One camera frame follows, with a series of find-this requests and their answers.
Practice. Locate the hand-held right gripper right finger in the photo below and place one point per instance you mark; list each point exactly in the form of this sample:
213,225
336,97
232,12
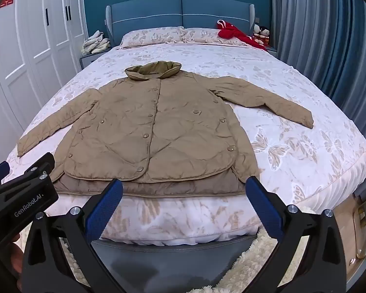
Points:
263,207

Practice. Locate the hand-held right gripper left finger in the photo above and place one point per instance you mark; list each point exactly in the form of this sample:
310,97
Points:
105,210

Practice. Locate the tan quilted jacket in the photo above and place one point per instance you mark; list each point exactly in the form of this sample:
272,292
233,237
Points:
170,134

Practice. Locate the person's left hand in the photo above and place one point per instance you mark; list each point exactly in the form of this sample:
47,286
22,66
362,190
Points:
13,256

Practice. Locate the white fluffy rug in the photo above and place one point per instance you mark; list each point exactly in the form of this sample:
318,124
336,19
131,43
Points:
256,265

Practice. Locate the grey nightstand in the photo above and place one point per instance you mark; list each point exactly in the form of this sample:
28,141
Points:
91,59
272,49

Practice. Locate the bed with butterfly bedspread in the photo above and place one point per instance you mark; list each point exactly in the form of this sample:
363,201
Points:
292,97

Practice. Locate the white panelled wardrobe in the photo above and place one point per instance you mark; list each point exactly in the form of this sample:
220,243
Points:
33,36

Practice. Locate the pile of white cloths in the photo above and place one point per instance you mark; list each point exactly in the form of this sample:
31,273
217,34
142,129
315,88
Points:
94,44

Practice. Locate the floral patterned pillow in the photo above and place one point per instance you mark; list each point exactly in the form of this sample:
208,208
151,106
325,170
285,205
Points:
152,36
201,35

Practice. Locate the small plush doll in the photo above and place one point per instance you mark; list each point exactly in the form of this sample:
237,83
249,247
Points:
264,33
256,32

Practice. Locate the red garment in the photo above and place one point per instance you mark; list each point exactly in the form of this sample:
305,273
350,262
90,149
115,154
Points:
231,32

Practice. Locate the grey blue curtain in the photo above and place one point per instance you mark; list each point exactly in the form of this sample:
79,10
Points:
323,36

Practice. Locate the blue upholstered headboard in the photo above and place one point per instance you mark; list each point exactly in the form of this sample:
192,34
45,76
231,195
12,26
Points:
158,12

